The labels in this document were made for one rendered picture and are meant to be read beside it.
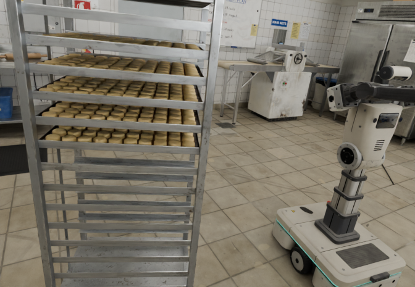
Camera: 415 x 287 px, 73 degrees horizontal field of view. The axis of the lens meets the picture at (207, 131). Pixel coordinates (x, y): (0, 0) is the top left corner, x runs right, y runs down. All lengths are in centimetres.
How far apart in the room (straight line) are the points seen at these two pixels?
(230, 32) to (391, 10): 247
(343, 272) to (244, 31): 427
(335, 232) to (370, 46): 386
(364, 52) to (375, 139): 376
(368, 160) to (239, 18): 390
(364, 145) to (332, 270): 70
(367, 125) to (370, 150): 15
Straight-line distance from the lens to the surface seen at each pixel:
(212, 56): 96
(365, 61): 538
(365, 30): 546
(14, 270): 211
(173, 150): 108
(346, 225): 199
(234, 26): 515
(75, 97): 107
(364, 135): 169
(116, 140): 113
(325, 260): 186
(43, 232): 134
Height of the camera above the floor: 141
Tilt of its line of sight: 20 degrees down
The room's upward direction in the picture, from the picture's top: 6 degrees clockwise
